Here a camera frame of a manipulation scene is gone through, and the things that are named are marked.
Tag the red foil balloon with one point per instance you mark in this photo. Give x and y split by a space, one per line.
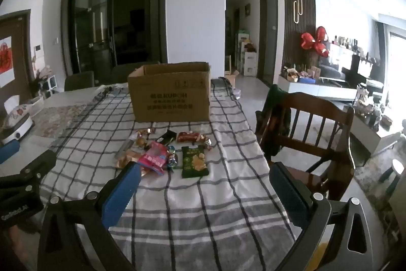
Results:
314 40

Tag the dark room door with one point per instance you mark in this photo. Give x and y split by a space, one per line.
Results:
268 36

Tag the white hallway storage shelf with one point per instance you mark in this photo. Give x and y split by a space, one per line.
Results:
247 56

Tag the brown cardboard box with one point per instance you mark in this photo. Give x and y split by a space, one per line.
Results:
171 93

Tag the red white door poster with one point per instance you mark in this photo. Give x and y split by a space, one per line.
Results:
5 61

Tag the white floral lid cooker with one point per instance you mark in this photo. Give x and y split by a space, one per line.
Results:
16 123

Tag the wooden high chair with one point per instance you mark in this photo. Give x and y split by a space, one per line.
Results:
320 144

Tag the round green leg stool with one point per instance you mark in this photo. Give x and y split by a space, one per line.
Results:
393 175

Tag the clear orange pastry packet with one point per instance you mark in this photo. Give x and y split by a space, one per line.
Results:
125 158

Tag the black television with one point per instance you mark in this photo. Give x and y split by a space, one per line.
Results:
333 67

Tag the cluttered coffee table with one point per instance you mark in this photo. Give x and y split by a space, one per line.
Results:
377 125

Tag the gold loop wall lamp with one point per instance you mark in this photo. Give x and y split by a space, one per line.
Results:
298 9

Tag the round bun clear packet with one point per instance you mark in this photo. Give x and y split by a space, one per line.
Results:
141 142

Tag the floral table mat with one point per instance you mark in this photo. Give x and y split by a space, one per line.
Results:
58 120

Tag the dark dining chair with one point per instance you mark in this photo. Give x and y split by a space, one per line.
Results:
127 72
79 81

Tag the dark glass sliding door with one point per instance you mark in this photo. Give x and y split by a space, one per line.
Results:
111 13

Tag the small shiny candy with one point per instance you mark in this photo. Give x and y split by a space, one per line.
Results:
207 143

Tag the green chip bag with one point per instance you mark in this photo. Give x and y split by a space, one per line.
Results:
194 161

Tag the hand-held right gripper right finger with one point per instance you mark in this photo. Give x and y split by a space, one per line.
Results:
287 190

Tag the checked grey white tablecloth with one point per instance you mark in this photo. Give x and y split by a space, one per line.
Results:
196 210

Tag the dark slatted wall panel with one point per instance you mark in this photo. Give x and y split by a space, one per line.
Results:
296 36

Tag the white low media cabinet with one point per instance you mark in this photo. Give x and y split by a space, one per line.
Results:
317 90

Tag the white cube shoe rack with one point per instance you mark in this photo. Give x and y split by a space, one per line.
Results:
47 87

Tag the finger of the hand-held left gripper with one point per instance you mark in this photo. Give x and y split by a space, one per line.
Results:
38 167
9 152

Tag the dark green jacket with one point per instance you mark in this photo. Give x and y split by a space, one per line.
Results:
274 121

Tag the small framed hallway picture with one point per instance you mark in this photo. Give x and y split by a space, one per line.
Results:
247 9

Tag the blue figure candy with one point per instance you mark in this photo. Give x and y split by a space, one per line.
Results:
172 156

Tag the small open floor carton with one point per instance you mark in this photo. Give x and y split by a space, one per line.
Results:
231 78

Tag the red snack packet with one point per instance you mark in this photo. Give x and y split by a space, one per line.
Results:
188 137

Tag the black snack packet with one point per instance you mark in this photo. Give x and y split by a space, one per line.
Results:
165 137

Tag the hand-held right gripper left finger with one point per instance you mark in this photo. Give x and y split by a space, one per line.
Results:
122 193

